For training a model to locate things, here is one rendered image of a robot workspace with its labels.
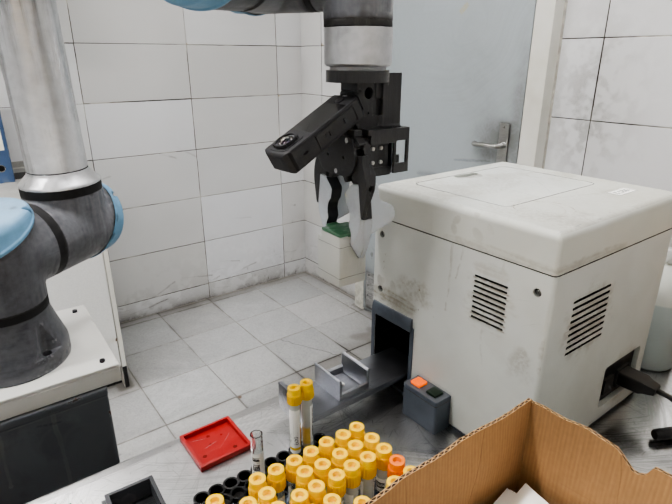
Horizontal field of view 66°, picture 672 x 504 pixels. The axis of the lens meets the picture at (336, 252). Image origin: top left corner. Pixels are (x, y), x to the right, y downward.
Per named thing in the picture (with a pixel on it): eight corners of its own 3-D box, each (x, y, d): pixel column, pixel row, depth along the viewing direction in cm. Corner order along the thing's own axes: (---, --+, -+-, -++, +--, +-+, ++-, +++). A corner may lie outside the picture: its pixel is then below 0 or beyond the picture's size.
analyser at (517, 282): (484, 321, 97) (502, 160, 86) (637, 392, 76) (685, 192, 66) (355, 379, 79) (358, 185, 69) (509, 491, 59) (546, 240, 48)
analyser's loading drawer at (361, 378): (391, 357, 81) (393, 328, 80) (422, 376, 77) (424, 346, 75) (279, 407, 70) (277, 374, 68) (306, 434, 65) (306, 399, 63)
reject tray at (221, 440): (228, 420, 70) (228, 415, 70) (252, 448, 65) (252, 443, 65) (179, 441, 67) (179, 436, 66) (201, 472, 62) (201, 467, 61)
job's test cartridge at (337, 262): (343, 268, 68) (343, 222, 66) (365, 280, 65) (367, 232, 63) (317, 275, 66) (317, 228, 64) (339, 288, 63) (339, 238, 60)
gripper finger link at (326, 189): (362, 238, 69) (373, 174, 65) (325, 247, 66) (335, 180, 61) (348, 228, 71) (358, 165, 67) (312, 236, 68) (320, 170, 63)
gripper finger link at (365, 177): (380, 218, 58) (372, 138, 57) (370, 220, 58) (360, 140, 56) (355, 217, 62) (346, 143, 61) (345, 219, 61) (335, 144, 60)
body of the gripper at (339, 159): (409, 177, 62) (414, 70, 58) (351, 187, 57) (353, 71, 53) (368, 166, 68) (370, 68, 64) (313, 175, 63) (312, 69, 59)
